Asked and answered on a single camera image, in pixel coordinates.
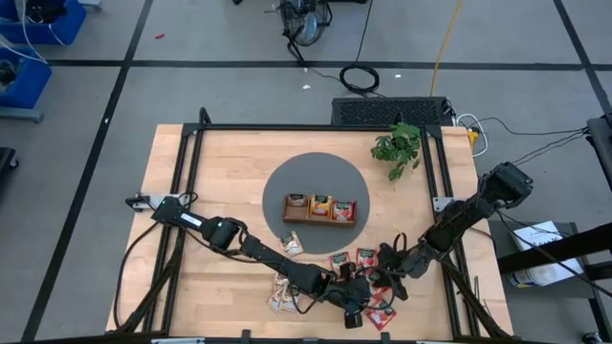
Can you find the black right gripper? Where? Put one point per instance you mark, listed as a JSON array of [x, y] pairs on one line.
[[406, 267]]

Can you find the wooden three-compartment tray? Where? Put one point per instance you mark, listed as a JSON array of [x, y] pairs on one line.
[[306, 221]]

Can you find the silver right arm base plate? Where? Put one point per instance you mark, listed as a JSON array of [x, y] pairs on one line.
[[441, 204]]

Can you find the potted green plant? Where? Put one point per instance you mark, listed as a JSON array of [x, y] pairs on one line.
[[397, 148]]

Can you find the grey round mat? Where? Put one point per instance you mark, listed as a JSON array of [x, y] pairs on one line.
[[311, 172]]

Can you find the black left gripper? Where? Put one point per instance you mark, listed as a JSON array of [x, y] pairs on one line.
[[339, 294]]

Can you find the black perforated computer case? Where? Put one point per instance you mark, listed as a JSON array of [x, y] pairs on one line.
[[382, 112]]

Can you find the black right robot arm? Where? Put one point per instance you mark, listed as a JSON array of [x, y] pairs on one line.
[[459, 222]]

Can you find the black stand crossbar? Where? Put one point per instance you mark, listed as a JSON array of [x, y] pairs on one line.
[[550, 251]]

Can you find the black floor fan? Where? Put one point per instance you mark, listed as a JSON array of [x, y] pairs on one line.
[[306, 24]]

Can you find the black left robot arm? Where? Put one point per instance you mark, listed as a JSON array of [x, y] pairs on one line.
[[268, 255]]

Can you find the blue plastic bin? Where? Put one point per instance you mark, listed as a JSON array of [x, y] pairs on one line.
[[31, 86], [67, 26]]

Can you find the orange tea packet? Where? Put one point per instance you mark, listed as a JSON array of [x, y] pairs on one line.
[[321, 205]]

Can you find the black table clamp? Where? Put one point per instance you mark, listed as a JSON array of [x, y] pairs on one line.
[[385, 337], [245, 335]]

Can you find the black aluminium table frame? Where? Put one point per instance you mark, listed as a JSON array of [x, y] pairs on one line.
[[287, 127]]

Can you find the white printed paper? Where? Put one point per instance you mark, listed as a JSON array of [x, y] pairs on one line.
[[540, 234]]

